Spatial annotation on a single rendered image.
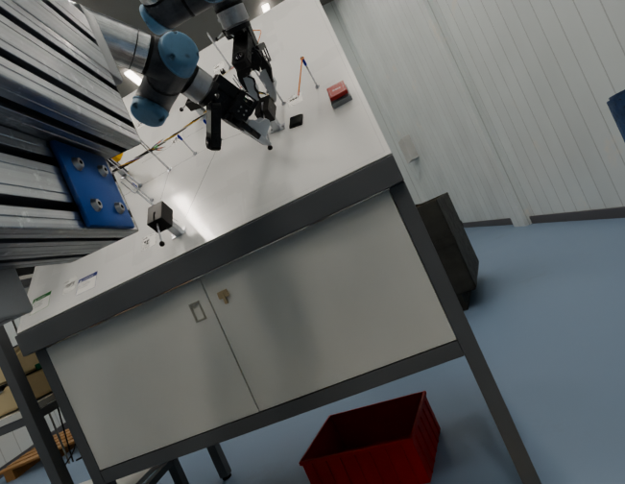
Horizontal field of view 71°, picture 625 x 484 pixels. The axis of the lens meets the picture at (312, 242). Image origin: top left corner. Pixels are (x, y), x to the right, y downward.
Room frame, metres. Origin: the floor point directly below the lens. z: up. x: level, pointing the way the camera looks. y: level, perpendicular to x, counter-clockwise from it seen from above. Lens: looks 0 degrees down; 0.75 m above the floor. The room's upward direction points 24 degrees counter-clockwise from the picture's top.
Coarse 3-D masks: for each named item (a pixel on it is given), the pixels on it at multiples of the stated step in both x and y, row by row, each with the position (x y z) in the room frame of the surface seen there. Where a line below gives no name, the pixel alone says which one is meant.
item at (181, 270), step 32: (384, 160) 1.01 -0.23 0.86; (320, 192) 1.04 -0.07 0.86; (352, 192) 1.03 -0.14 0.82; (256, 224) 1.08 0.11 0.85; (288, 224) 1.07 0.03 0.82; (192, 256) 1.13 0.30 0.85; (224, 256) 1.11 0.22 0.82; (128, 288) 1.17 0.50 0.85; (160, 288) 1.15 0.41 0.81; (64, 320) 1.22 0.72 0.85; (96, 320) 1.20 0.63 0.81; (32, 352) 1.26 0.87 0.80
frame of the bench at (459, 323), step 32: (416, 224) 1.04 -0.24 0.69; (448, 288) 1.04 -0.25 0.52; (448, 320) 1.05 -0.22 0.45; (448, 352) 1.05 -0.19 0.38; (480, 352) 1.04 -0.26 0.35; (352, 384) 1.11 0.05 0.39; (480, 384) 1.05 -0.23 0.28; (64, 416) 1.30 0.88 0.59; (256, 416) 1.17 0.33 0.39; (288, 416) 1.16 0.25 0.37; (160, 448) 1.25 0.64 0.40; (192, 448) 1.22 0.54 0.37; (512, 448) 1.05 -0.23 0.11; (96, 480) 1.30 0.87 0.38
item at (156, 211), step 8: (152, 208) 1.13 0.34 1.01; (160, 208) 1.12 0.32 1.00; (168, 208) 1.15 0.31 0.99; (152, 216) 1.11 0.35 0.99; (160, 216) 1.10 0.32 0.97; (168, 216) 1.13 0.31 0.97; (152, 224) 1.11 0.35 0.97; (160, 224) 1.11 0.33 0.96; (168, 224) 1.12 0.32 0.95; (176, 224) 1.18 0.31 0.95; (176, 232) 1.18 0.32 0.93; (184, 232) 1.18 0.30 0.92; (160, 240) 1.09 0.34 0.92
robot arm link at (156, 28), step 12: (144, 0) 0.97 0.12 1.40; (156, 0) 0.97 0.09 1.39; (168, 0) 0.99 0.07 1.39; (180, 0) 1.00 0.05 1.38; (144, 12) 1.01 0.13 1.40; (156, 12) 1.00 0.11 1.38; (168, 12) 1.00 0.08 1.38; (180, 12) 1.01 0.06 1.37; (192, 12) 1.02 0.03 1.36; (156, 24) 1.02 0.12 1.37; (168, 24) 1.03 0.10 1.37
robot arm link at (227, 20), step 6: (234, 6) 1.10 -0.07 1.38; (240, 6) 1.11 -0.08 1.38; (222, 12) 1.10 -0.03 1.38; (228, 12) 1.10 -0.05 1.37; (234, 12) 1.10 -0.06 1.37; (240, 12) 1.11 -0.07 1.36; (246, 12) 1.13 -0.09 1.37; (222, 18) 1.11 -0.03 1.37; (228, 18) 1.11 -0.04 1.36; (234, 18) 1.11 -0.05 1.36; (240, 18) 1.11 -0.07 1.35; (246, 18) 1.12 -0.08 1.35; (222, 24) 1.13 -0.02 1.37; (228, 24) 1.11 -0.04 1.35; (234, 24) 1.11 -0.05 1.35
